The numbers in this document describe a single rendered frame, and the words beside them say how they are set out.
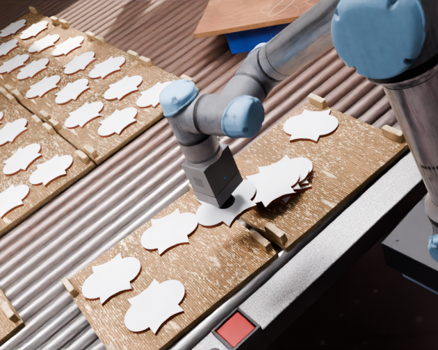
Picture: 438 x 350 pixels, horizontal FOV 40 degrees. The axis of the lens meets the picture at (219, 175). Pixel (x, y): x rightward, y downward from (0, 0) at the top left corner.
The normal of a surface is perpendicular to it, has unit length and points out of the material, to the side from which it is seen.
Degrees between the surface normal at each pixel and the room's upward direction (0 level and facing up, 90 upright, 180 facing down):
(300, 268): 0
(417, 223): 1
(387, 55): 83
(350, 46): 83
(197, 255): 0
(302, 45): 87
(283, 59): 87
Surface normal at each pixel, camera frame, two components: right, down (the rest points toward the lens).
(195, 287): -0.32, -0.71
